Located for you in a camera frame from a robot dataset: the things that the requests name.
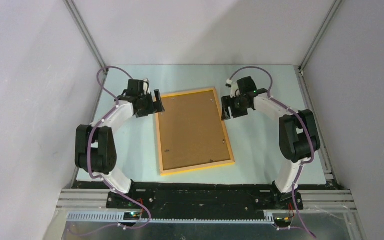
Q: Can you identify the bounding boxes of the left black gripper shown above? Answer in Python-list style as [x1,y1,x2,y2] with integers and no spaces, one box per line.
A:
[136,89,165,118]

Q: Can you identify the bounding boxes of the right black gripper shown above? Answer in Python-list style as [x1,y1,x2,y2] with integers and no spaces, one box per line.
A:
[220,94,249,121]

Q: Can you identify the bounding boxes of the brown cardboard backing board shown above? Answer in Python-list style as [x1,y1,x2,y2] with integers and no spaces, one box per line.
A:
[158,90,232,172]

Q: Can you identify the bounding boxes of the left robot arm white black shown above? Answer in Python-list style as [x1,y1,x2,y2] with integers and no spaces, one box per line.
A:
[74,78,165,208]

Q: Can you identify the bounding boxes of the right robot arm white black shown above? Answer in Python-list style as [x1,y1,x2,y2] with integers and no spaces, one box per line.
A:
[221,76,320,209]

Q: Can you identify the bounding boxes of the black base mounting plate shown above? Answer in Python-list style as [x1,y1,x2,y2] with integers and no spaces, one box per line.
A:
[60,181,342,222]

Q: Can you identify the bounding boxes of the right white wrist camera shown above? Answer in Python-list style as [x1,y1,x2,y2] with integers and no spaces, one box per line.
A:
[225,79,241,98]

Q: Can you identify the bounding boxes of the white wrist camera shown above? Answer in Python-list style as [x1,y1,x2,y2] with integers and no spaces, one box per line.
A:
[225,79,241,98]
[143,78,150,96]

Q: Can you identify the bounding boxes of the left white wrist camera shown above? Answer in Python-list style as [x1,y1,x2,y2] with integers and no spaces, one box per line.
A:
[143,78,150,96]

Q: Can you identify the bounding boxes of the right aluminium corner post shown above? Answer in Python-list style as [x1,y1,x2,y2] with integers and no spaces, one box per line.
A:
[298,0,345,75]

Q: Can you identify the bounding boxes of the aluminium corner post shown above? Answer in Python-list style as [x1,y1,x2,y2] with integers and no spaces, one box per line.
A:
[62,0,109,75]
[298,0,345,75]

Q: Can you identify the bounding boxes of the left aluminium corner post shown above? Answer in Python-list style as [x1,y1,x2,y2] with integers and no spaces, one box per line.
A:
[62,0,109,75]

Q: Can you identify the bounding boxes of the aluminium extrusion rail front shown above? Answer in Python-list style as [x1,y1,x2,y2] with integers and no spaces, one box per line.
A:
[56,189,357,224]

